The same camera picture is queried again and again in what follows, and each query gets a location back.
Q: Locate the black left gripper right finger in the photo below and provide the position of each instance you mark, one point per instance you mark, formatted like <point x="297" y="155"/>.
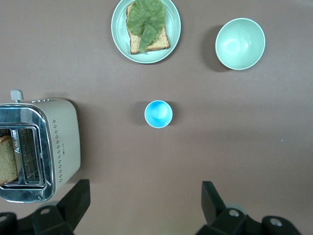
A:
<point x="212" y="203"/>

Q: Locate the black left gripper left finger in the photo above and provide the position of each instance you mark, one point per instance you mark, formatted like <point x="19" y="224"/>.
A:
<point x="73" y="203"/>

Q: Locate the blue plastic cup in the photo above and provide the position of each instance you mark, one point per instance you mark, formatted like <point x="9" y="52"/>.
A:
<point x="158" y="113"/>

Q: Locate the beige and chrome toaster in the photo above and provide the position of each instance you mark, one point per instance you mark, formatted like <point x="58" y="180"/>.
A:
<point x="66" y="137"/>

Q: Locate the brown bread slice in toaster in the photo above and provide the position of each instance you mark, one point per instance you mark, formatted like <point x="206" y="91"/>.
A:
<point x="7" y="159"/>

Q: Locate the pale green bowl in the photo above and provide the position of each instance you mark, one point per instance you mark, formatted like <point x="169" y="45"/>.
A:
<point x="239" y="44"/>

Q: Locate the brown bread slice under lettuce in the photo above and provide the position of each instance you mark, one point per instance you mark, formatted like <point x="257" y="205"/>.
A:
<point x="161" y="40"/>

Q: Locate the pale green round plate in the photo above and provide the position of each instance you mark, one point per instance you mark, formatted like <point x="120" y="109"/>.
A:
<point x="119" y="36"/>

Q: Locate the green lettuce leaf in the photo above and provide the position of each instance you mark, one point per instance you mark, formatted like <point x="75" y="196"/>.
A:
<point x="146" y="19"/>

